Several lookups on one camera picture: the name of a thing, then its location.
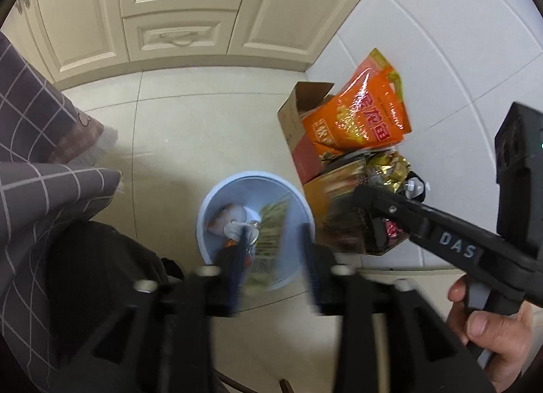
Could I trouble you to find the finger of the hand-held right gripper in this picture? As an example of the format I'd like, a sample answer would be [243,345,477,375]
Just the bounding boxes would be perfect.
[352,185,433,242]

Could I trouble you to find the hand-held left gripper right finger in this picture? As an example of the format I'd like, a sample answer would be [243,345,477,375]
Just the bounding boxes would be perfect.
[298,223,497,393]

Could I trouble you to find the checked tablecloth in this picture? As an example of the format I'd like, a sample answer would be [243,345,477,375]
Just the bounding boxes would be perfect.
[0,30,124,393]

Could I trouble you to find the brown cardboard box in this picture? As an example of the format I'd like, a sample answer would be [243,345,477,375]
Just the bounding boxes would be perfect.
[278,81,340,185]

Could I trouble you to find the orange rice bag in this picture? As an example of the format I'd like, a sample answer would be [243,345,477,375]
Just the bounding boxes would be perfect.
[301,48,413,157]

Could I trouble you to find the gold foil bag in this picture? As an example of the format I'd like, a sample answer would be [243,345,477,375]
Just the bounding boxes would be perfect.
[360,151,411,195]

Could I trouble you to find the crushed orange can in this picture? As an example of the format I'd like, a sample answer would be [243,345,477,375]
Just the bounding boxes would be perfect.
[223,220,260,255]

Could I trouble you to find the crinkled silver green wrapper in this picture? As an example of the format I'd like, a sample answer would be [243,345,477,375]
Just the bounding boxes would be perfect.
[248,200,294,287]

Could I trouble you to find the light blue trash bin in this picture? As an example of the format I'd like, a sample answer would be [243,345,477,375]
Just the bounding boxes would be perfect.
[196,171,315,292]

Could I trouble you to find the cream lower kitchen cabinets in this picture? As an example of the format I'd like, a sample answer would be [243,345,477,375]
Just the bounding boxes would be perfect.
[0,0,404,85]

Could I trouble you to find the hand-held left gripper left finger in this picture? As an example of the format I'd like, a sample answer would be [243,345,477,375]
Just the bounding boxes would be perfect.
[55,223,253,393]

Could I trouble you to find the orange printed box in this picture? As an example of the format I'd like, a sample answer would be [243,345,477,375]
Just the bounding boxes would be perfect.
[303,159,410,255]

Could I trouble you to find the pink wad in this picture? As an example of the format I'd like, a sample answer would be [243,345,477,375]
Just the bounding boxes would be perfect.
[207,204,249,236]

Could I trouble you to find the person's right hand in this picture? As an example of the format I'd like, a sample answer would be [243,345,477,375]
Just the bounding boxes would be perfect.
[447,278,535,393]

